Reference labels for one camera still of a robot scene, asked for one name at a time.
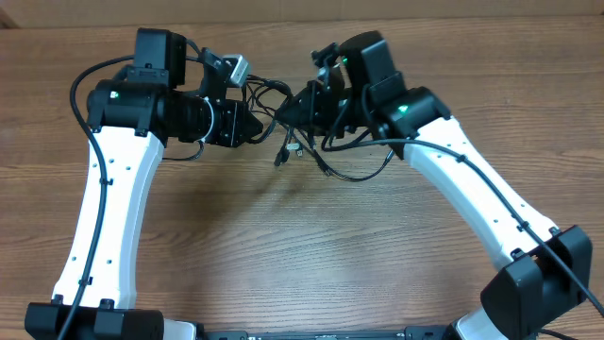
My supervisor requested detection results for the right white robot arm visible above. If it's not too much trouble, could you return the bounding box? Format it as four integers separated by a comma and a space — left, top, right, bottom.
277, 31, 595, 339

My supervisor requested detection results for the black cable bundle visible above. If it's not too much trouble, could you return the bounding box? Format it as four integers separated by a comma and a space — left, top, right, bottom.
243, 74, 331, 167

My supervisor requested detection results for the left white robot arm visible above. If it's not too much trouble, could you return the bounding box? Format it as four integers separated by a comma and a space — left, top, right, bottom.
25, 28, 262, 339

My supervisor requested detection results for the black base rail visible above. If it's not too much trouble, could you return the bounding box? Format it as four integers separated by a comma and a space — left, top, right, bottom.
198, 326, 448, 340

